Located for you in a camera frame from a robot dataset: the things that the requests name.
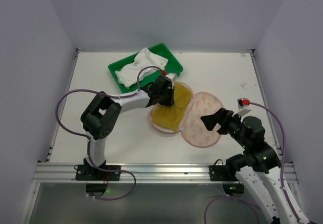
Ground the mustard yellow bra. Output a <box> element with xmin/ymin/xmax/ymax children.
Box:
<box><xmin>149</xmin><ymin>82</ymin><xmax>193</xmax><ymax>132</ymax></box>

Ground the peach patterned mesh laundry bag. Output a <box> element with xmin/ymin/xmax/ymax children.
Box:
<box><xmin>148</xmin><ymin>91</ymin><xmax>223</xmax><ymax>148</ymax></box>

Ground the white bra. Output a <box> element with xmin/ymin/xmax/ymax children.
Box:
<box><xmin>116</xmin><ymin>48</ymin><xmax>169</xmax><ymax>89</ymax></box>

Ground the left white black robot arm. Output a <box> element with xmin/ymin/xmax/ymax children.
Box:
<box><xmin>81</xmin><ymin>73</ymin><xmax>177</xmax><ymax>168</ymax></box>

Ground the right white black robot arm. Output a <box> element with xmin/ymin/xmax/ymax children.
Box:
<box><xmin>200</xmin><ymin>108</ymin><xmax>311</xmax><ymax>223</ymax></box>

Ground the green plastic tray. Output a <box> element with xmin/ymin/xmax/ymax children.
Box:
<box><xmin>108</xmin><ymin>43</ymin><xmax>183</xmax><ymax>93</ymax></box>

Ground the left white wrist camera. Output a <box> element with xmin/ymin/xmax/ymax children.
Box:
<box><xmin>166</xmin><ymin>73</ymin><xmax>177</xmax><ymax>81</ymax></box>

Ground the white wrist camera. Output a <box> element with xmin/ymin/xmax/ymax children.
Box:
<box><xmin>236</xmin><ymin>98</ymin><xmax>252</xmax><ymax>117</ymax></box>
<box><xmin>166</xmin><ymin>73</ymin><xmax>177</xmax><ymax>81</ymax></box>

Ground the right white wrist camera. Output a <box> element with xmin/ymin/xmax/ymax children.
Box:
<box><xmin>236</xmin><ymin>98</ymin><xmax>252</xmax><ymax>117</ymax></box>

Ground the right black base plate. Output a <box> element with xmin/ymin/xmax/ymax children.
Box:
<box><xmin>208</xmin><ymin>159</ymin><xmax>237</xmax><ymax>182</ymax></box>

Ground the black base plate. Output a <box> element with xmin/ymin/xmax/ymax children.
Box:
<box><xmin>74</xmin><ymin>164</ymin><xmax>121</xmax><ymax>181</ymax></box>
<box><xmin>208</xmin><ymin>159</ymin><xmax>237</xmax><ymax>182</ymax></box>

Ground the aluminium mounting rail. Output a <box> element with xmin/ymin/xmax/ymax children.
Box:
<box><xmin>31</xmin><ymin>162</ymin><xmax>299</xmax><ymax>184</ymax></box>

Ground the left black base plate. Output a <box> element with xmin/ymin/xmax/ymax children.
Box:
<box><xmin>74</xmin><ymin>164</ymin><xmax>121</xmax><ymax>181</ymax></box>

